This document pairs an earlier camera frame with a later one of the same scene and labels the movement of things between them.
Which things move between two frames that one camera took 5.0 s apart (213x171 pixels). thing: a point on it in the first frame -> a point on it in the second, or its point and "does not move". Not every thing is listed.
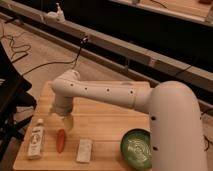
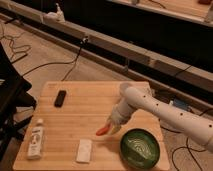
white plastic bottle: x=36 y=140 does not move
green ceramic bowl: x=136 y=148 does not move
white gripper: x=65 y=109 -> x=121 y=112
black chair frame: x=14 y=99 does not move
